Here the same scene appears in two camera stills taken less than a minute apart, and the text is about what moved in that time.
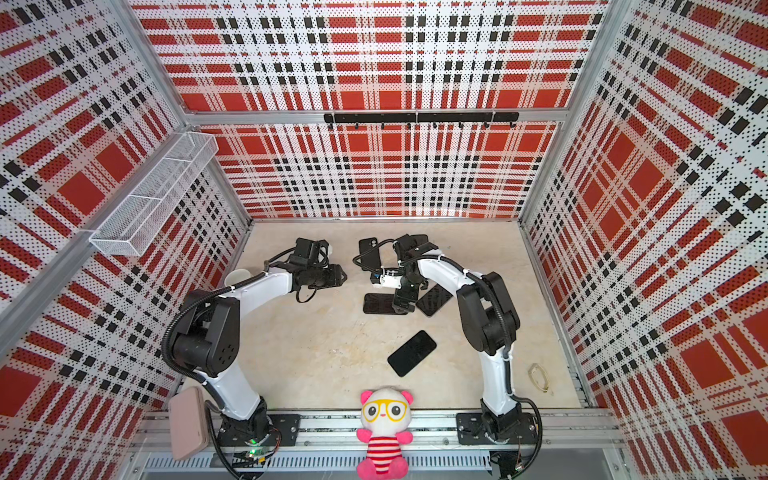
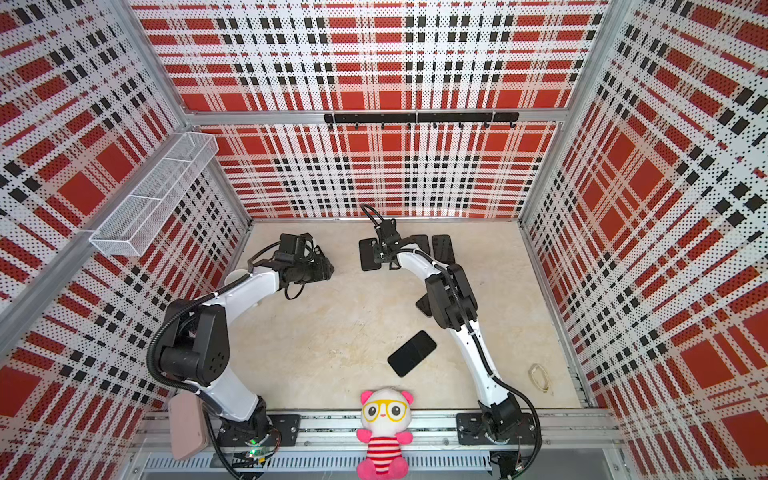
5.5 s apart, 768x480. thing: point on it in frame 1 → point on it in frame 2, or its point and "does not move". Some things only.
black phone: [379, 304] → [443, 249]
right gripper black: [404, 306] → [378, 252]
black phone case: [373, 258] does not move
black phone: [406, 358] does not move
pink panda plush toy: [386, 413] does not move
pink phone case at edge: [188, 421] does not move
